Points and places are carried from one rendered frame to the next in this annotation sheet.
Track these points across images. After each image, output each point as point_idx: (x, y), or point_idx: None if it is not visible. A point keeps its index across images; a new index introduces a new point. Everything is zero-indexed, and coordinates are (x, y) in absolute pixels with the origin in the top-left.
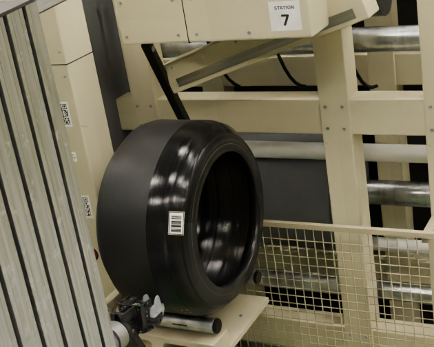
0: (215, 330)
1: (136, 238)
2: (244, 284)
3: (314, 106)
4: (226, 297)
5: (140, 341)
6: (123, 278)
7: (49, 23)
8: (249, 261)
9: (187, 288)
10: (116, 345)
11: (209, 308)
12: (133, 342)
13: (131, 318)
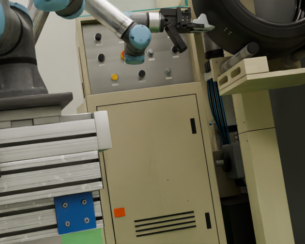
0: (248, 48)
1: None
2: (296, 32)
3: None
4: (266, 28)
5: (176, 34)
6: (196, 11)
7: None
8: None
9: (217, 3)
10: (144, 18)
11: (245, 31)
12: (170, 32)
13: (170, 14)
